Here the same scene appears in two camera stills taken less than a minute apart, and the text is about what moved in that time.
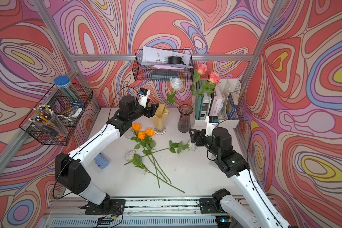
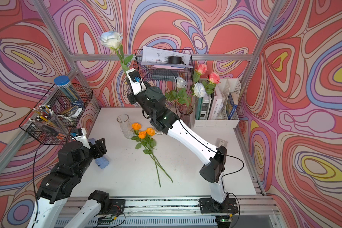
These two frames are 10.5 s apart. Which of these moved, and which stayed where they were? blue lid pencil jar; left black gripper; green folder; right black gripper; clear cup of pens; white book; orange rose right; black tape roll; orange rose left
Moved: right black gripper; left black gripper
Stayed: orange rose right; green folder; blue lid pencil jar; black tape roll; orange rose left; white book; clear cup of pens
